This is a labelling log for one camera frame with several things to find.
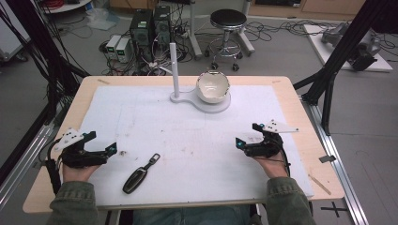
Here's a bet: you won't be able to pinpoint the right hand-held gripper cable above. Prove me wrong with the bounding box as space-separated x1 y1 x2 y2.
271 137 293 178

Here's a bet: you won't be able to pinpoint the black metal frame strut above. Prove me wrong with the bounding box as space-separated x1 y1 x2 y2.
293 0 398 136
0 0 92 126

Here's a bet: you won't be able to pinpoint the person's left hand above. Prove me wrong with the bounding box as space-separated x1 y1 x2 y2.
62 163 102 183

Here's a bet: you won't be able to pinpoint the white stand with pole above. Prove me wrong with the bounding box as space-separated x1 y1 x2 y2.
169 42 232 114

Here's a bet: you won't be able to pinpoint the black round stool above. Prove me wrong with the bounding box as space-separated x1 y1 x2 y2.
205 8 256 72

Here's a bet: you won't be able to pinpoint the black car key fob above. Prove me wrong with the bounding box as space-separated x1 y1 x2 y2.
122 153 161 195

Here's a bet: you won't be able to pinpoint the left hand-held gripper cable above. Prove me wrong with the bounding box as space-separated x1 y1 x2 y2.
44 139 64 196

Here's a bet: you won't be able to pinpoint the person's legs in jeans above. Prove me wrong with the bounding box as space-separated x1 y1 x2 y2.
132 203 252 225

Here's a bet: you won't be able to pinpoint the aluminium rail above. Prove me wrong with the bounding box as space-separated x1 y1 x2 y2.
300 95 371 225
0 124 54 207

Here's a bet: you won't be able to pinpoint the person's right hand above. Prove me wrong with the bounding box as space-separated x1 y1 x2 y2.
253 154 289 180

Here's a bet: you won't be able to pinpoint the white ceramic bowl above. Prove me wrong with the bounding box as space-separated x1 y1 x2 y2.
195 70 231 104

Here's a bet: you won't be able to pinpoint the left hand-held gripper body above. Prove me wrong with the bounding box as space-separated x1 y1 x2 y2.
54 127 110 170

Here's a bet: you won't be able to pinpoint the hand-held gripper cable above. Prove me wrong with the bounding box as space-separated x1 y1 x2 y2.
271 137 293 178
44 139 64 196

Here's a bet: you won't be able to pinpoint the grey desk leg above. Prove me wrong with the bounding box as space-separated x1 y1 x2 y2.
187 0 204 61
236 0 256 58

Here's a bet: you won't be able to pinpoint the white power supply box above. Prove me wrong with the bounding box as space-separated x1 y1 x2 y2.
105 34 122 60
115 37 132 64

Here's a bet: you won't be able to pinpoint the round white table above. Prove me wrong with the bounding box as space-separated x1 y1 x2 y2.
42 0 94 15

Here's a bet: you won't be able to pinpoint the bundle of floor cables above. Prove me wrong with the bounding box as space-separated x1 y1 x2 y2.
243 19 332 43

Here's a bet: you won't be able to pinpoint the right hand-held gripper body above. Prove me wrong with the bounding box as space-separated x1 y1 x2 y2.
243 118 300 159

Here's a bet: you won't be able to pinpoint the thin wooden stick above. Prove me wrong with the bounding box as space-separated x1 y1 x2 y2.
308 173 332 196

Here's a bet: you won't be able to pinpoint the grey robot device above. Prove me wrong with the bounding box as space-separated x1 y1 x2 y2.
321 22 383 72

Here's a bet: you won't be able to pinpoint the black computer tower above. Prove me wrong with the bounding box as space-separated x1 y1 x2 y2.
129 8 155 64
152 5 172 49

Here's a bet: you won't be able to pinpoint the clear plastic bag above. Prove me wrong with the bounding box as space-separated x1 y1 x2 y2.
85 7 122 32

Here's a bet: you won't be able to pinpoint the white floor board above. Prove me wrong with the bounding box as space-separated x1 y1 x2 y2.
302 23 394 73

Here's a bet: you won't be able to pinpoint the white foam mat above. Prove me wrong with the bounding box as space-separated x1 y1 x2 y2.
79 84 315 208

